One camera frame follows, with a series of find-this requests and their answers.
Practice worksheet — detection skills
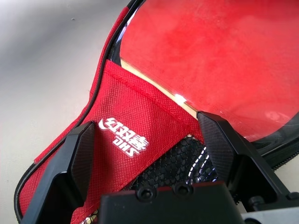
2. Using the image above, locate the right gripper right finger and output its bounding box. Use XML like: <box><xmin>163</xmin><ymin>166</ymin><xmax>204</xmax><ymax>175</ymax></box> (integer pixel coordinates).
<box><xmin>197</xmin><ymin>111</ymin><xmax>299</xmax><ymax>206</ymax></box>

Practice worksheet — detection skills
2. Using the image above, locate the red ping-pong paddle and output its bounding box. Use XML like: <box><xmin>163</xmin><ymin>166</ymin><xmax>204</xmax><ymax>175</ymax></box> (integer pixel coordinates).
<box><xmin>118</xmin><ymin>0</ymin><xmax>299</xmax><ymax>187</ymax></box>

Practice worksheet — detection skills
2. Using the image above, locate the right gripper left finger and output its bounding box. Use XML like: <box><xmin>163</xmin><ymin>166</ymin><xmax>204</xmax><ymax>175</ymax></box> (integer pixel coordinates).
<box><xmin>22</xmin><ymin>120</ymin><xmax>95</xmax><ymax>224</ymax></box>

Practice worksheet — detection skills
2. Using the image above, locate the red black paddle case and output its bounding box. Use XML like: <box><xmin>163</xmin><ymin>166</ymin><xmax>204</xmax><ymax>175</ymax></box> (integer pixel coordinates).
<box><xmin>14</xmin><ymin>0</ymin><xmax>299</xmax><ymax>224</ymax></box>

